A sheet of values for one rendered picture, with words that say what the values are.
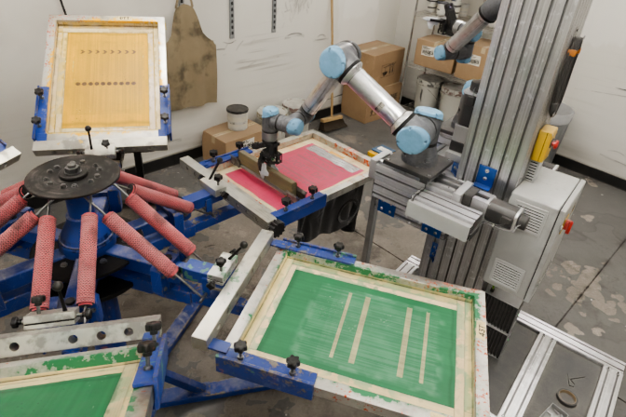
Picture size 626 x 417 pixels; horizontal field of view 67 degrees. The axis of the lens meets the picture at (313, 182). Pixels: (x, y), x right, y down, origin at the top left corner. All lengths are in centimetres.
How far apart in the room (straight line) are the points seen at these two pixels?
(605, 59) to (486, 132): 322
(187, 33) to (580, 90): 367
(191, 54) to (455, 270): 282
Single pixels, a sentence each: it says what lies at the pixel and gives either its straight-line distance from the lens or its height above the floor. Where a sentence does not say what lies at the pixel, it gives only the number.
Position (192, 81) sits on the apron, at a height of 77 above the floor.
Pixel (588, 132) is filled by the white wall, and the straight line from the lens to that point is 535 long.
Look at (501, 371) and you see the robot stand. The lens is 272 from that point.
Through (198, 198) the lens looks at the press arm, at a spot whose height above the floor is 104.
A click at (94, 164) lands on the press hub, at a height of 132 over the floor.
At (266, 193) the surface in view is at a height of 96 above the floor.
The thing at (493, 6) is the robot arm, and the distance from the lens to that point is 231.
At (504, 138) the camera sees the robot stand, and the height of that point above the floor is 142.
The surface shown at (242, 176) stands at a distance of 240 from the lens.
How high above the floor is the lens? 216
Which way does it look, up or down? 31 degrees down
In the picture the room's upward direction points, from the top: 5 degrees clockwise
